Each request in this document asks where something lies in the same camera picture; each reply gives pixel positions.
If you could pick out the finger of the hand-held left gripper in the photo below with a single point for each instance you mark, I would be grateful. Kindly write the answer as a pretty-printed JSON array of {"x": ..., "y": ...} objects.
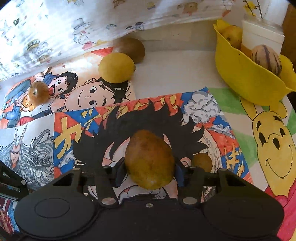
[{"x": 13, "y": 183}]

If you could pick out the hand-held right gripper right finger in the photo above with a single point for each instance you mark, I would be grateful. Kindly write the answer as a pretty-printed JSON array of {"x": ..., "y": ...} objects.
[{"x": 180, "y": 176}]

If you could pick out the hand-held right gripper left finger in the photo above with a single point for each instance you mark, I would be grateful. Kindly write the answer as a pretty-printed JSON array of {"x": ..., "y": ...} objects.
[{"x": 120, "y": 173}]

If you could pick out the small brown fruit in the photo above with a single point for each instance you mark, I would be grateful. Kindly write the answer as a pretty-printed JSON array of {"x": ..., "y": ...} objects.
[{"x": 203, "y": 162}]

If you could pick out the brown pear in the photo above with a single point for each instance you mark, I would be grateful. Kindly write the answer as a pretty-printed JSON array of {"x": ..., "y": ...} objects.
[{"x": 149, "y": 160}]

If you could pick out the small brown-yellow apple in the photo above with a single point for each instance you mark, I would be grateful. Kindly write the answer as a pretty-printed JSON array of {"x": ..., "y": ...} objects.
[{"x": 38, "y": 92}]

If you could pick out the yellow lemon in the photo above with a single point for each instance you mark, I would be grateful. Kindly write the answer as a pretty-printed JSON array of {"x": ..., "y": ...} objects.
[{"x": 115, "y": 67}]

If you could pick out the brown kiwi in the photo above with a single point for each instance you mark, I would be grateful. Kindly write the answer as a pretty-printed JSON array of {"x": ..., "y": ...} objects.
[{"x": 131, "y": 47}]

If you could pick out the yellow plastic bowl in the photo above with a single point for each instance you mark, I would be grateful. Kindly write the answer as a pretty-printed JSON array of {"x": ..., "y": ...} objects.
[{"x": 245, "y": 76}]

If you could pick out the small orange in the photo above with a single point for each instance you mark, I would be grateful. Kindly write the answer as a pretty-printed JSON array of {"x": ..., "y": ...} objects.
[{"x": 245, "y": 52}]

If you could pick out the striped pepino melon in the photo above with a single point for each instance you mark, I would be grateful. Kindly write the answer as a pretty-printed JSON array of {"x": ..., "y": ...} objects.
[{"x": 266, "y": 59}]

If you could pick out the yellow pear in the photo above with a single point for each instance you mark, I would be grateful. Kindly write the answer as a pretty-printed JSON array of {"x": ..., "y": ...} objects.
[{"x": 232, "y": 36}]

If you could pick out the white printed blanket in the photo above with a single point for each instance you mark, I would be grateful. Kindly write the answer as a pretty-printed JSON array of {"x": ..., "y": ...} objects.
[{"x": 69, "y": 23}]

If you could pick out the white cup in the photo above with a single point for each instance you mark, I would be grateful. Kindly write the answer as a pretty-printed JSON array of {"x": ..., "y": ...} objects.
[{"x": 259, "y": 37}]

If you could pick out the twig with yellow flowers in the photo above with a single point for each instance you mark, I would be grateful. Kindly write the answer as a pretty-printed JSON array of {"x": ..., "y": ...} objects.
[{"x": 260, "y": 11}]

